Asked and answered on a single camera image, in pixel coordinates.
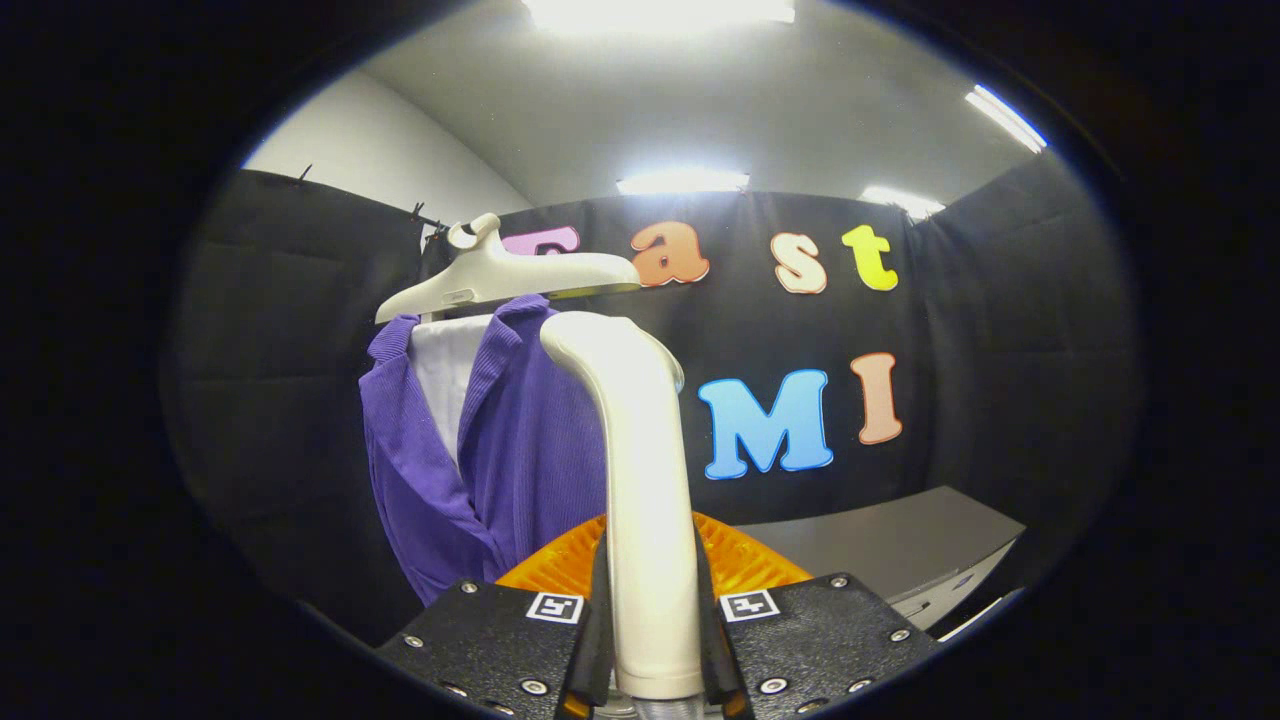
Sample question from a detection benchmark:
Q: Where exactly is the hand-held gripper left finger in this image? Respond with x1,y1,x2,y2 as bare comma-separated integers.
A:
375,513,614,720

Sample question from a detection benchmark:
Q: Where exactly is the long ceiling light strip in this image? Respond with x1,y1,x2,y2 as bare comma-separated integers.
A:
965,85,1048,154

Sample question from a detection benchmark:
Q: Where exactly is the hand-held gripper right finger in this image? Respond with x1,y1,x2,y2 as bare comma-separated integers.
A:
692,511,938,720

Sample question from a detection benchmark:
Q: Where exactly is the white clothes hanger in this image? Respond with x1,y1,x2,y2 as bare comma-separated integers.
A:
375,212,642,325

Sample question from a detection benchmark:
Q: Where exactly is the purple jacket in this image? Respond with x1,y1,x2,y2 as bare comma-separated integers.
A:
359,293,611,608

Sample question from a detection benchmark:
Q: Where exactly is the grey cabinet with dark top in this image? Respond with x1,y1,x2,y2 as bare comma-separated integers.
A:
735,486,1028,643

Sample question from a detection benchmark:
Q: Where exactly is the white ironing backing board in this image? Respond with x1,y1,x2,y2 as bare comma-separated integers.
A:
408,315,493,471

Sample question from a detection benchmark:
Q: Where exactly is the white garment steamer head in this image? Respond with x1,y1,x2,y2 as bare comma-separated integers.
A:
540,311,706,701

